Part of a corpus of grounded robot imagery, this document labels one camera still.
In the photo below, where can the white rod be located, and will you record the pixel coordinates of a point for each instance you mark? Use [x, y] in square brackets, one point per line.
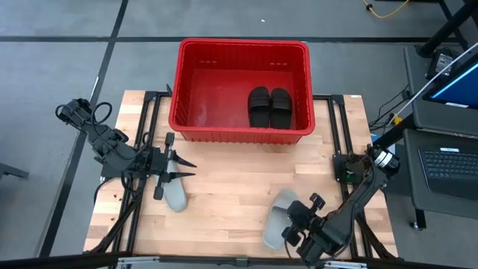
[429, 86]

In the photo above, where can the black laptop keyboard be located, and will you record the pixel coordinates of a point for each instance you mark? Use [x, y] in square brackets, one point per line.
[448, 168]

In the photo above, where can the blue-screen monitor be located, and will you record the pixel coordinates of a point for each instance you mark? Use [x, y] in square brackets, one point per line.
[463, 86]

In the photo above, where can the gray slide sandal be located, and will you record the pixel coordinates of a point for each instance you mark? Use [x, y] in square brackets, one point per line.
[175, 194]
[276, 224]

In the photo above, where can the black aluminium frame rails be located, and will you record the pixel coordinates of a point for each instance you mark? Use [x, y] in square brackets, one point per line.
[133, 231]
[332, 127]

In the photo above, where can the black tripod stand tube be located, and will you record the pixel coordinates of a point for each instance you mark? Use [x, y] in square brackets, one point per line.
[444, 30]

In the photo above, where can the black cart leg with caster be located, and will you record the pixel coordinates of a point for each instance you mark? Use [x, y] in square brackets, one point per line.
[420, 218]

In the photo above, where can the gray desk surface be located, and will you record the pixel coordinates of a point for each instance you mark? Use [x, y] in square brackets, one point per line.
[414, 187]

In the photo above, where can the gray furniture leg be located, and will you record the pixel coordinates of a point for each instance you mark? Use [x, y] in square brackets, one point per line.
[11, 170]

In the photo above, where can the black crossbar with brackets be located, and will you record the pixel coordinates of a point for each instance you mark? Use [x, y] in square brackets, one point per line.
[209, 260]

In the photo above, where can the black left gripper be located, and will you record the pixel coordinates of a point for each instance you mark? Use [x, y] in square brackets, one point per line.
[158, 160]

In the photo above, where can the red ribbed plastic bin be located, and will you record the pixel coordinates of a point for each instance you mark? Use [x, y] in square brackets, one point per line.
[216, 97]

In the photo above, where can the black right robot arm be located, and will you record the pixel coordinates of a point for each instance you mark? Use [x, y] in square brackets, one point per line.
[358, 194]

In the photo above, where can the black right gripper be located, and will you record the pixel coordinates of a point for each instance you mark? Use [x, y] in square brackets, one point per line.
[300, 216]

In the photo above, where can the black power adapter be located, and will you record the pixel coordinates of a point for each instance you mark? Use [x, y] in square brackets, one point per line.
[442, 61]

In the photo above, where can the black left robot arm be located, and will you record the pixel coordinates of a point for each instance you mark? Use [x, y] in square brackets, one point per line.
[112, 149]

